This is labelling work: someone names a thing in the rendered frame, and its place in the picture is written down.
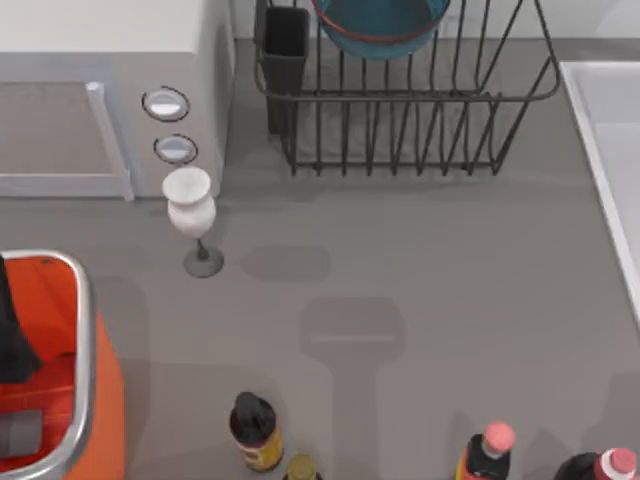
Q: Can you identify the wide dark bottle pink cap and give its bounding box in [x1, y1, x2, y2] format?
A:
[552, 447, 639, 480]

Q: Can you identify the slim dark bottle pink cap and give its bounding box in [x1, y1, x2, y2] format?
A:
[453, 420, 517, 480]

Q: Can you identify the microwave door with handle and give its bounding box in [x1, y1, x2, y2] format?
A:
[0, 80, 136, 202]

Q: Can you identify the dark wire dish rack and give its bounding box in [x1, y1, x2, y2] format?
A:
[253, 0, 562, 178]

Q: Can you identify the dark bottle with yellow label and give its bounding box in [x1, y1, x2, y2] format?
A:
[229, 391, 285, 474]

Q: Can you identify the large round microwave knob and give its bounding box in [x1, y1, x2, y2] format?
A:
[141, 85, 191, 123]

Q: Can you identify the olive green bottle cap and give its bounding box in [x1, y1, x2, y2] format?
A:
[282, 452, 324, 480]

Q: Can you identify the black cutlery holder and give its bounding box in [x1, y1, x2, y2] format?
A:
[253, 0, 312, 137]

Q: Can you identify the blue bowl with red rim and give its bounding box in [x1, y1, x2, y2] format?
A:
[310, 0, 451, 61]

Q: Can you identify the white goblet with grey foot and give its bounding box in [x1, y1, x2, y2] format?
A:
[161, 166, 225, 279]

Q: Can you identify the pale microwave oven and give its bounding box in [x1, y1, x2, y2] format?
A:
[0, 0, 236, 202]

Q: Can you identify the orange bin with metal rim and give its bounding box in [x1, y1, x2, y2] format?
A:
[0, 249, 126, 480]

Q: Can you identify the small round microwave knob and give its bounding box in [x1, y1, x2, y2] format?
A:
[152, 133, 199, 166]

